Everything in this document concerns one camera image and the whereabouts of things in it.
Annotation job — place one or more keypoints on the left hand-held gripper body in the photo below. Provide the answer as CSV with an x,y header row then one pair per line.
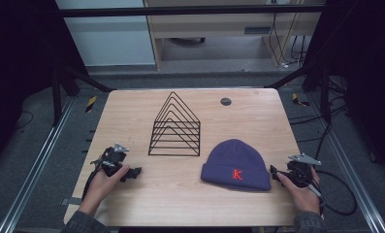
x,y
113,158

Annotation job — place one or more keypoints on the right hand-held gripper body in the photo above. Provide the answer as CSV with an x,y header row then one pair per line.
x,y
300,173

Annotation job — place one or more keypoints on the purple knit beanie hat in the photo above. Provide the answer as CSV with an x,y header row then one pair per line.
x,y
233,158

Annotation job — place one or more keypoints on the person's right hand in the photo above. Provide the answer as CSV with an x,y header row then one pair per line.
x,y
304,199

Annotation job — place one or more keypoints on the person's left hand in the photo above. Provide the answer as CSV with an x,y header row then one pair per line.
x,y
98,189

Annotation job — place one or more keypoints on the yellow black hazard tape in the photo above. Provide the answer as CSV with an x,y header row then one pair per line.
x,y
298,100
90,104

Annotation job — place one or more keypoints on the grey tape strip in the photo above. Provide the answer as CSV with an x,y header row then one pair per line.
x,y
71,201

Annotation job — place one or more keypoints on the black metal stand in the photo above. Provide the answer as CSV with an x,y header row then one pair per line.
x,y
83,77
293,76

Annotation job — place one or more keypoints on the white cabinet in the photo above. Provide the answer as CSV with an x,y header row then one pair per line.
x,y
112,42

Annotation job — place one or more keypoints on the dark curtain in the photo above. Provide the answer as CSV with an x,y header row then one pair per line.
x,y
364,64
22,58

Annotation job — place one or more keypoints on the light wooden desk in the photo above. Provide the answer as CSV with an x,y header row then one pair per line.
x,y
206,26

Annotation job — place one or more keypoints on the aluminium floor rail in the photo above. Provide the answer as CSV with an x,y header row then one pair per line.
x,y
351,168
35,165

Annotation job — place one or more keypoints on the black horizontal frame bar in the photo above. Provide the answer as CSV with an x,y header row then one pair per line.
x,y
180,11

